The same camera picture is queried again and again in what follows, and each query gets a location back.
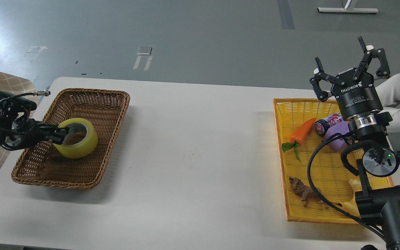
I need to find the purple sponge block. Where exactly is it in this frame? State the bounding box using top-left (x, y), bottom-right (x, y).
top-left (324, 123), bottom-right (351, 152)

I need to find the small dark can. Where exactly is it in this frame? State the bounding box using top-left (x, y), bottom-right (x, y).
top-left (314, 113), bottom-right (343, 136)

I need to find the orange toy carrot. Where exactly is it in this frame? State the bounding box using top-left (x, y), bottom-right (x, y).
top-left (281, 117), bottom-right (316, 163)

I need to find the white metal stand base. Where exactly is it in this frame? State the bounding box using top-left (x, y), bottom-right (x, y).
top-left (317, 0), bottom-right (379, 14)

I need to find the yellow tape roll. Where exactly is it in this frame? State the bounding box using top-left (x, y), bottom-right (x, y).
top-left (54, 118), bottom-right (98, 159)

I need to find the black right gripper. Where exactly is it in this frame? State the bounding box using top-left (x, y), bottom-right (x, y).
top-left (309, 37), bottom-right (391, 122)

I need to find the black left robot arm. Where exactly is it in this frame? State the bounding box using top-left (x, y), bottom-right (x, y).
top-left (0, 91), bottom-right (70, 151)

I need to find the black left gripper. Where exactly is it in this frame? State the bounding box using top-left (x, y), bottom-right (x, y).
top-left (2, 120), bottom-right (69, 151)

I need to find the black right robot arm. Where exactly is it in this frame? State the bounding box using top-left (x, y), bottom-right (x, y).
top-left (307, 37), bottom-right (400, 250)

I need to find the yellow toy croissant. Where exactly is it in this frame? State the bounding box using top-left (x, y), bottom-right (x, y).
top-left (336, 177), bottom-right (362, 217)

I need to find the yellow plastic basket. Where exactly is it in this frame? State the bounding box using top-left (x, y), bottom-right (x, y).
top-left (273, 98), bottom-right (395, 224)

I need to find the brown wicker basket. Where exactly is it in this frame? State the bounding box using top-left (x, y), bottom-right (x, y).
top-left (11, 88), bottom-right (130, 189)

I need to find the brown toy lion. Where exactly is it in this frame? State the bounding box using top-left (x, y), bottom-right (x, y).
top-left (288, 177), bottom-right (330, 209)

